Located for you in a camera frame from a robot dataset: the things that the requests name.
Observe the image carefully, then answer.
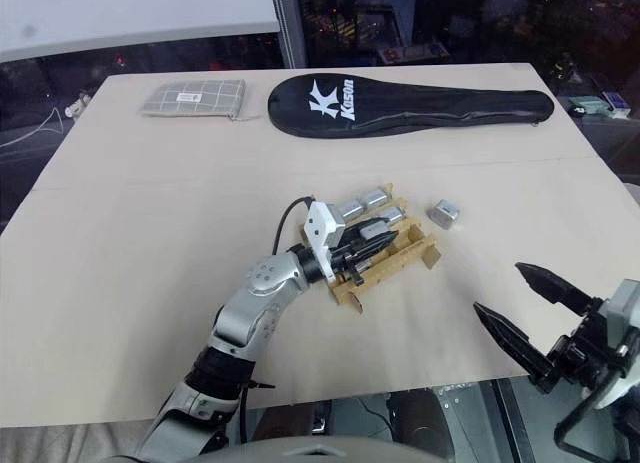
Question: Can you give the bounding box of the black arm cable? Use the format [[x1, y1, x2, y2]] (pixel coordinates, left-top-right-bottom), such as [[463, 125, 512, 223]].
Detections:
[[238, 196, 318, 445], [553, 377, 640, 463]]

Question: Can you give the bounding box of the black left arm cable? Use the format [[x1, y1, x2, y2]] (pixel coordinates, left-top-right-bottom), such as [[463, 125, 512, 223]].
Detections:
[[238, 196, 318, 445]]

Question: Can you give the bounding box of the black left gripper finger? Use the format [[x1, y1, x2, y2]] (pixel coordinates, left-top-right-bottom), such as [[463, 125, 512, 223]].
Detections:
[[343, 215, 387, 246], [351, 230, 401, 265]]

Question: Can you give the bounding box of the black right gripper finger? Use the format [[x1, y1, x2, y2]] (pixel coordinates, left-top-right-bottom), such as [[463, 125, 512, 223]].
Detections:
[[514, 262, 602, 318], [472, 302, 555, 395]]

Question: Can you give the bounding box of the blue and white box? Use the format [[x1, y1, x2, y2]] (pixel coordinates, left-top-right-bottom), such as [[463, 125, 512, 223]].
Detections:
[[603, 89, 633, 119]]

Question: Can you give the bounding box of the small white object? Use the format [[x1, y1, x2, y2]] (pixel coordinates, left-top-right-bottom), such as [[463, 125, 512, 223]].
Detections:
[[63, 93, 92, 120]]

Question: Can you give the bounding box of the dark brown rounded shape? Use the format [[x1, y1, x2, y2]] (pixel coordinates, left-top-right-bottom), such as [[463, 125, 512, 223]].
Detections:
[[387, 389, 454, 443]]

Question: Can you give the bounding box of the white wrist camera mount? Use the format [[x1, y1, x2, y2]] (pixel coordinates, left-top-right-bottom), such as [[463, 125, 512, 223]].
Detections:
[[298, 200, 347, 285], [598, 278, 640, 357]]

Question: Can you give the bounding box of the white board panel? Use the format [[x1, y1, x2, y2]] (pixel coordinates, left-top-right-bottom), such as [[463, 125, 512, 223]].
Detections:
[[0, 0, 282, 64]]

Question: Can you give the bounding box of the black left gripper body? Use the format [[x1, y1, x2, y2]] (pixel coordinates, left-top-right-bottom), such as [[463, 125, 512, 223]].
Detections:
[[328, 242, 368, 288]]

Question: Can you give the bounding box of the black Kason racket bag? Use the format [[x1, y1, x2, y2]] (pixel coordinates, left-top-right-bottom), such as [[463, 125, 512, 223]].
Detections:
[[267, 71, 555, 140]]

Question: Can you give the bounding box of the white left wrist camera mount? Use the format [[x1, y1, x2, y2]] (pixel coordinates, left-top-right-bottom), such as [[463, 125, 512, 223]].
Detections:
[[298, 200, 347, 285]]

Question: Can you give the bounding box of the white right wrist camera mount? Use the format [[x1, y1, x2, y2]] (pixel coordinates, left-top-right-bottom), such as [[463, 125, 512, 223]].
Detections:
[[598, 278, 640, 357]]

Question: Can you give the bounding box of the cardboard divider tray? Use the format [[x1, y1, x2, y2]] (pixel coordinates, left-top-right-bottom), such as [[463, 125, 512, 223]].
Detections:
[[298, 182, 443, 315]]

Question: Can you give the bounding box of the green small box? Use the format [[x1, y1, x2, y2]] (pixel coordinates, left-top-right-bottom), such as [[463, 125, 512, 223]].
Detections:
[[568, 95, 614, 117]]

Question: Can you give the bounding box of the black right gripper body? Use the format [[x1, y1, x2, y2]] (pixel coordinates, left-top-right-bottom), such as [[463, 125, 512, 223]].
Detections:
[[534, 297, 629, 397]]

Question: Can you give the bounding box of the grey window pillar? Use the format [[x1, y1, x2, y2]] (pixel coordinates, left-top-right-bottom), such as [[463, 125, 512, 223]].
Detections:
[[268, 0, 309, 70]]

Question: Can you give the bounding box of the loose silver metal block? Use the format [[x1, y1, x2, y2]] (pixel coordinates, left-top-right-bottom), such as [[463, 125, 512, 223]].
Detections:
[[426, 199, 462, 230]]

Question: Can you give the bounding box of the grey checked fabric pouch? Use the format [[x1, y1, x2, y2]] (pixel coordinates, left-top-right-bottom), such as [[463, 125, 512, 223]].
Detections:
[[137, 78, 248, 119]]

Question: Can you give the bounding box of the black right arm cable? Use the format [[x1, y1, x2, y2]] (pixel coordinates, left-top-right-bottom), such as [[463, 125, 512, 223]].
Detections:
[[553, 377, 640, 463]]

